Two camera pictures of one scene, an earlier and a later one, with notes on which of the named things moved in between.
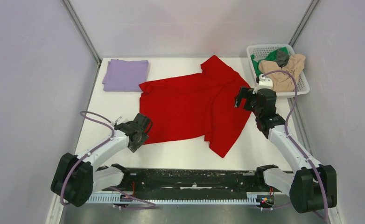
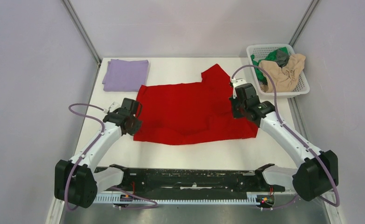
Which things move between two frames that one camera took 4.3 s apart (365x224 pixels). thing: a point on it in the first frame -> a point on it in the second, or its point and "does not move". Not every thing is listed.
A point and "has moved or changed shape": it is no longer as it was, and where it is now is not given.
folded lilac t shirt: x=125 y=75 does not move
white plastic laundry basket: x=262 y=51 does not move
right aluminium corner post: x=311 y=8 does not move
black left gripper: x=133 y=147 -> x=136 y=127
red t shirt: x=196 y=106 has moved or changed shape
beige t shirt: x=282 y=81 does not move
